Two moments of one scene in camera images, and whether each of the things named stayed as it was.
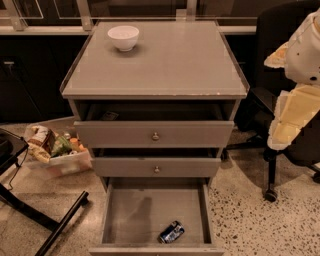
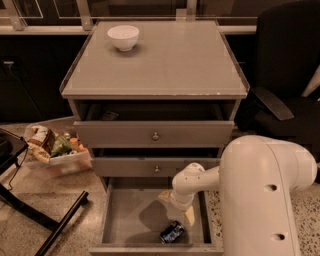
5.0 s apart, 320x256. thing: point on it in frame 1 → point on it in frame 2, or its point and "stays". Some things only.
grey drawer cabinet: [155, 103] stays
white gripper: [306, 55] → [177, 202]
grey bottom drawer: [135, 211] stays
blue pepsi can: [172, 232] stays
